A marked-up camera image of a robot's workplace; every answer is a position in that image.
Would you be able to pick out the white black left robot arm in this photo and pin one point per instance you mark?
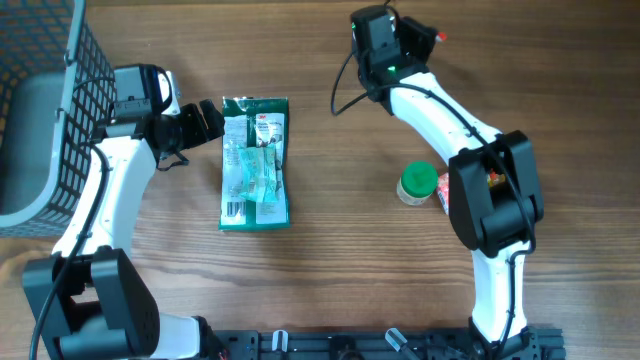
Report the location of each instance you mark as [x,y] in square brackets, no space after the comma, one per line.
[87,298]

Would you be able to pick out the teal wipes packet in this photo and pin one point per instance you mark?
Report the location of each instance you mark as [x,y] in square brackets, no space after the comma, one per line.
[259,174]

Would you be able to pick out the red patterned small carton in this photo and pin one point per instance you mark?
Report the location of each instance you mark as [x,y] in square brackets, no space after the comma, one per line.
[442,191]

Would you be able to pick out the green sponge package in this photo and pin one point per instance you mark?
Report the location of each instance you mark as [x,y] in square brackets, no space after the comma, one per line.
[253,122]

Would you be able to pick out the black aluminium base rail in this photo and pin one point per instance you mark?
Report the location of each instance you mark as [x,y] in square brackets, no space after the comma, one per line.
[446,343]

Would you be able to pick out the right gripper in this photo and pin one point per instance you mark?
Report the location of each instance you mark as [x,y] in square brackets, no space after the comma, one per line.
[420,38]

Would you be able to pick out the dark grey mesh basket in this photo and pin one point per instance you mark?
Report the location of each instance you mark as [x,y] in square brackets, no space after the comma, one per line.
[56,84]

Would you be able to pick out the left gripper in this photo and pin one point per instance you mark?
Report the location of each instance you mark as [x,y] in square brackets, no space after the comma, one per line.
[197,132]

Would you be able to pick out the green lidded jar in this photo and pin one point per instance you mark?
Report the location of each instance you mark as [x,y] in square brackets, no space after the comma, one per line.
[417,183]

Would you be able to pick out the yellow dish soap bottle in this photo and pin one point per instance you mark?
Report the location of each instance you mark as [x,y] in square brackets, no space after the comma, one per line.
[495,179]

